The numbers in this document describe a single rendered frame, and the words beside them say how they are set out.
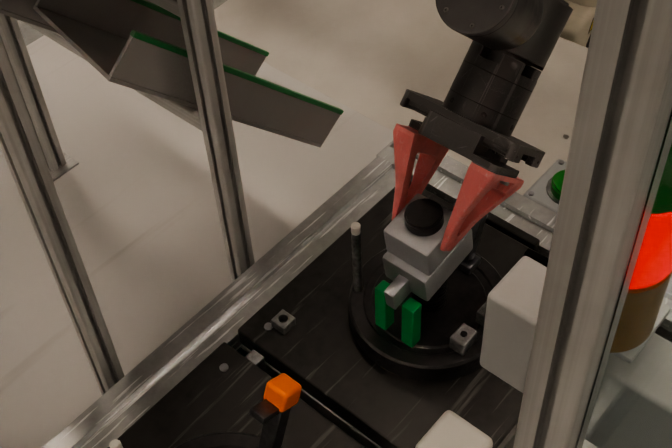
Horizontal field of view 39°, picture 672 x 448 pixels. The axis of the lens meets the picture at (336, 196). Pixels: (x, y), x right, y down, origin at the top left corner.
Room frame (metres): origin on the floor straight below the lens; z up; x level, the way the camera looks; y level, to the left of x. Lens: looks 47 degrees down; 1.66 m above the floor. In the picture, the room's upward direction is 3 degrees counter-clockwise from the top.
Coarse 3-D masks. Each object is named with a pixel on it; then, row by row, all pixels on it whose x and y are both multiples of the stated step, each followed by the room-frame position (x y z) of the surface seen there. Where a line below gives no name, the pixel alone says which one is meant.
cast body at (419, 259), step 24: (408, 216) 0.49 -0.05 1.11; (432, 216) 0.48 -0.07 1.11; (408, 240) 0.47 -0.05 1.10; (432, 240) 0.47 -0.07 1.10; (384, 264) 0.48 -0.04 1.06; (408, 264) 0.47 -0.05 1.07; (432, 264) 0.46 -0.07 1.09; (456, 264) 0.49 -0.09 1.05; (408, 288) 0.47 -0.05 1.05; (432, 288) 0.46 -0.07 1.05
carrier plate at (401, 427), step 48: (336, 240) 0.59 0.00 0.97; (384, 240) 0.59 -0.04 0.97; (480, 240) 0.58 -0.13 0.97; (288, 288) 0.54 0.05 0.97; (336, 288) 0.53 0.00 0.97; (240, 336) 0.49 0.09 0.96; (288, 336) 0.48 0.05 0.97; (336, 336) 0.48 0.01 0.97; (336, 384) 0.43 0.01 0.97; (384, 384) 0.43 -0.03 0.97; (432, 384) 0.43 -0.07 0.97; (480, 384) 0.42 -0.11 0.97; (384, 432) 0.39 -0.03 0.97
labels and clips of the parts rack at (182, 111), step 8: (32, 24) 0.78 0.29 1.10; (40, 32) 0.77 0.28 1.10; (48, 32) 0.76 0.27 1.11; (56, 40) 0.75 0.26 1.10; (64, 40) 0.74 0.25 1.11; (72, 48) 0.74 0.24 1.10; (80, 56) 0.73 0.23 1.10; (152, 96) 0.66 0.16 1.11; (160, 104) 0.65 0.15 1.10; (168, 104) 0.64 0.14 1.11; (176, 104) 0.64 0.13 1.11; (176, 112) 0.64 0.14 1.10; (184, 112) 0.63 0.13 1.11; (192, 112) 0.62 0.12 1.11; (184, 120) 0.63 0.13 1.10; (192, 120) 0.62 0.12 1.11; (200, 128) 0.61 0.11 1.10
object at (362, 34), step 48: (240, 0) 1.15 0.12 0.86; (288, 0) 1.14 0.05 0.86; (336, 0) 1.14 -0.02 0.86; (384, 0) 1.13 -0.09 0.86; (432, 0) 1.12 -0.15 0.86; (288, 48) 1.03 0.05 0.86; (336, 48) 1.03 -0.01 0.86; (384, 48) 1.02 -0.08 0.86; (432, 48) 1.01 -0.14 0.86; (576, 48) 1.00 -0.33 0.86; (336, 96) 0.93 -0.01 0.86; (384, 96) 0.92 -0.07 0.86; (432, 96) 0.92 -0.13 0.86; (576, 96) 0.90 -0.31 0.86
